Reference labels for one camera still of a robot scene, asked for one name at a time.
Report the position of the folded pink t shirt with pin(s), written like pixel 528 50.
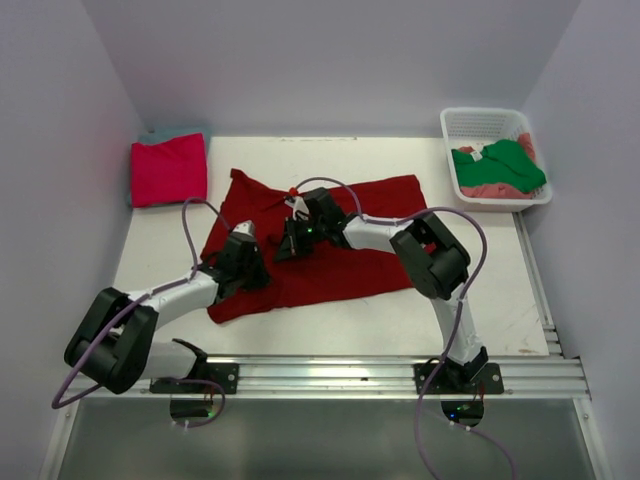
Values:
pixel 169 172

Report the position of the green t shirt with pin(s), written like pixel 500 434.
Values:
pixel 500 167

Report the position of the dark red t shirt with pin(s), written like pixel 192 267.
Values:
pixel 329 273

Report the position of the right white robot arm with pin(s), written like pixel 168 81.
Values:
pixel 436 263

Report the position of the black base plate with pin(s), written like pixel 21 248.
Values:
pixel 204 378
pixel 435 376

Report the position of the salmon pink t shirt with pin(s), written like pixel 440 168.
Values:
pixel 485 191

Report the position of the white plastic basket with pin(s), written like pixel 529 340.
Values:
pixel 493 160

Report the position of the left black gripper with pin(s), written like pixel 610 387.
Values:
pixel 262 278

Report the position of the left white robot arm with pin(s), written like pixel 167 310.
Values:
pixel 114 344

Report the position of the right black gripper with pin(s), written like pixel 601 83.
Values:
pixel 291 246

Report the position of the aluminium mounting rail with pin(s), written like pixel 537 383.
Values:
pixel 369 377

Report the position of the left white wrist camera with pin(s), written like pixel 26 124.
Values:
pixel 246 228

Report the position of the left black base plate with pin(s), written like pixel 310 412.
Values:
pixel 204 378

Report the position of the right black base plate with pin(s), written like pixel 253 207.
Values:
pixel 435 376

